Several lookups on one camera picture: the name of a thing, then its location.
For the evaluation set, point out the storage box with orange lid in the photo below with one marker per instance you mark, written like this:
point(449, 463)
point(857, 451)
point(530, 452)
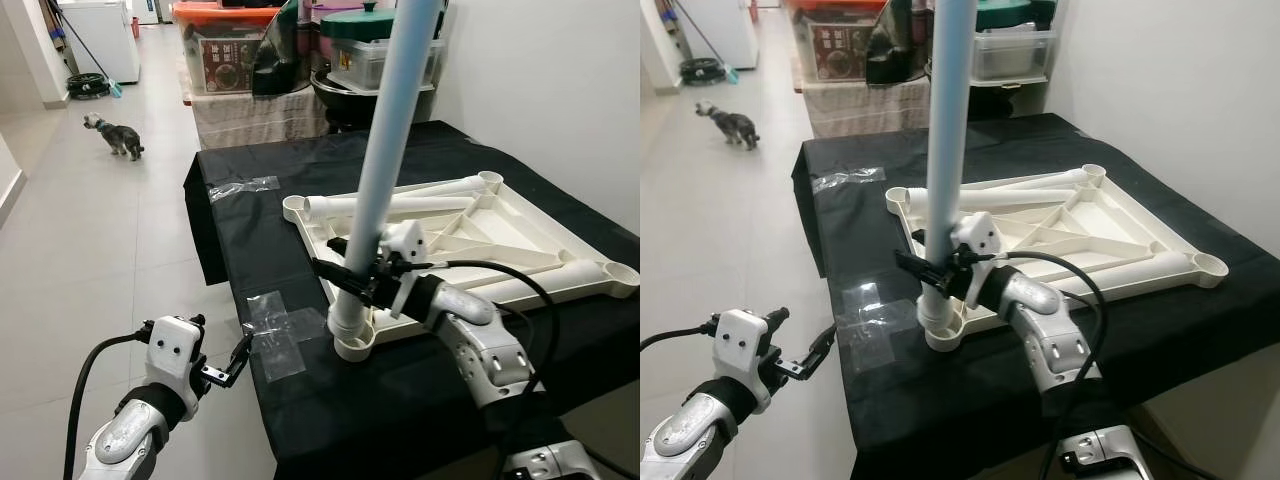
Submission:
point(220, 55)
point(835, 45)

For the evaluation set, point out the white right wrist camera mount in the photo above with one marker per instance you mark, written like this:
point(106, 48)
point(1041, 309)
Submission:
point(405, 243)
point(975, 232)

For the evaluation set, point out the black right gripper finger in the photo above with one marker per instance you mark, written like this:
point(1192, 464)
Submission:
point(920, 266)
point(338, 246)
point(340, 274)

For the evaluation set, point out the black round wok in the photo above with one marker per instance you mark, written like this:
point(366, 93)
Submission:
point(1000, 100)
point(340, 100)

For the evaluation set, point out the clear crossed tape patch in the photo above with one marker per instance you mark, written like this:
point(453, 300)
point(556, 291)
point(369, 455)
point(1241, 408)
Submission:
point(870, 325)
point(280, 335)

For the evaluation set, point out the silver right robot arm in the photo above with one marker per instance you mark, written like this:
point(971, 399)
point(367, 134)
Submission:
point(490, 360)
point(1050, 340)

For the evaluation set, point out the beige patterned table cloth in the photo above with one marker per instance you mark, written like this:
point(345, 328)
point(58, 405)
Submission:
point(250, 120)
point(860, 110)

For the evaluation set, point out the broom with teal head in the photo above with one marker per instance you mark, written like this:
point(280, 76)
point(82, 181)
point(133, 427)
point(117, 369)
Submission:
point(115, 90)
point(730, 75)

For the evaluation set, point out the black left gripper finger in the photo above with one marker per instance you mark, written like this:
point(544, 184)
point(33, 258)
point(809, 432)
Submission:
point(822, 345)
point(196, 321)
point(776, 317)
point(242, 350)

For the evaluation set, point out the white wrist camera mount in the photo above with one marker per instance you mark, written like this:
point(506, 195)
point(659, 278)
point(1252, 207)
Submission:
point(745, 345)
point(975, 232)
point(170, 350)
point(405, 243)

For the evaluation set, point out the dark green round lid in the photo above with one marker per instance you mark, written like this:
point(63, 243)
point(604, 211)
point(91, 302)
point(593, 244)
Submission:
point(1010, 15)
point(355, 25)

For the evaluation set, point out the grey schnauzer dog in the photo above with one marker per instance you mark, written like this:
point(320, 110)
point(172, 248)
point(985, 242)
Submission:
point(735, 125)
point(122, 135)

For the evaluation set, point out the black round floor device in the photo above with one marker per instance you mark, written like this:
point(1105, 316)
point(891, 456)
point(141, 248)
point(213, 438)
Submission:
point(703, 72)
point(88, 85)

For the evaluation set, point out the white plastic children table top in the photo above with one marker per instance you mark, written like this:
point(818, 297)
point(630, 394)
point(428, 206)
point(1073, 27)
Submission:
point(1130, 230)
point(540, 235)

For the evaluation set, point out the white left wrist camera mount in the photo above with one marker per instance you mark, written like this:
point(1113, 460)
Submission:
point(745, 345)
point(170, 350)

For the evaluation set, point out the black tablecloth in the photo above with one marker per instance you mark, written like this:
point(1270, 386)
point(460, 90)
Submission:
point(300, 420)
point(900, 420)

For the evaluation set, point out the black plastic bag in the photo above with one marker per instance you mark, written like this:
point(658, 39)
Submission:
point(275, 60)
point(890, 55)

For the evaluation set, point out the clear plastic storage bin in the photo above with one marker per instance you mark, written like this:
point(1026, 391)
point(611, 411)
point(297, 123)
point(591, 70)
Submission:
point(360, 65)
point(1015, 55)

